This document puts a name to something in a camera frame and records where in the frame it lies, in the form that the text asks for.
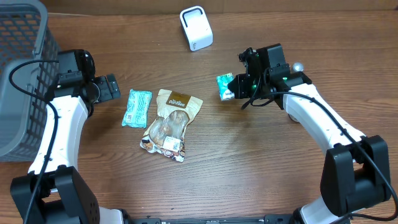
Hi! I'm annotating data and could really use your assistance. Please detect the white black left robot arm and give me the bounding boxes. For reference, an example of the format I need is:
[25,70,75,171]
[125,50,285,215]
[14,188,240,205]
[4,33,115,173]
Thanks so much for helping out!
[11,72,129,223]

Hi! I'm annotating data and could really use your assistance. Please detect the brown snack pouch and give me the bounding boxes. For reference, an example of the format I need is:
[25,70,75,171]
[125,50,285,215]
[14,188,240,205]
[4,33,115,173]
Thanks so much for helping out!
[140,89,203,162]

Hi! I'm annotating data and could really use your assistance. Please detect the small green white carton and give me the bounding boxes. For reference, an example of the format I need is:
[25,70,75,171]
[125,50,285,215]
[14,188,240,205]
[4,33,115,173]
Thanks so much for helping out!
[216,73,234,101]

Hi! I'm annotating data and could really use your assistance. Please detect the yellow liquid bottle silver cap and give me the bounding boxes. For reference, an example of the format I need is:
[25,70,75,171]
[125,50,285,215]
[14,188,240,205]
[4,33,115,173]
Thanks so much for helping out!
[292,62,304,73]

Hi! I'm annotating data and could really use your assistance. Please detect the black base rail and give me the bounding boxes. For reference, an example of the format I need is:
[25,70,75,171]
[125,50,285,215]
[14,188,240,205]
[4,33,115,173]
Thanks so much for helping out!
[124,214,303,224]

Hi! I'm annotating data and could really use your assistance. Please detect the teal wet wipes pack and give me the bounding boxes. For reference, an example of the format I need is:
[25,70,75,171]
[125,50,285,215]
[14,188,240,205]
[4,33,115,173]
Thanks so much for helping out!
[121,89,152,128]

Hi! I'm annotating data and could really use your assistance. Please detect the green lid white jar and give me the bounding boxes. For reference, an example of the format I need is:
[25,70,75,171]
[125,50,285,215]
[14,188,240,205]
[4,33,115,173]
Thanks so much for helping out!
[289,114,300,123]

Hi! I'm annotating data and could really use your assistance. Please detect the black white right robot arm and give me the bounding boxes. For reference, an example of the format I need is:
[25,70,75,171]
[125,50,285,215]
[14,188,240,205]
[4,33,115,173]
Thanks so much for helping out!
[227,63,397,223]

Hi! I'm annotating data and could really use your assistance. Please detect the grey plastic mesh basket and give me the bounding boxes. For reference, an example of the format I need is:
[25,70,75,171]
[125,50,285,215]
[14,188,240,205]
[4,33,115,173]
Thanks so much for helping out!
[1,0,60,162]

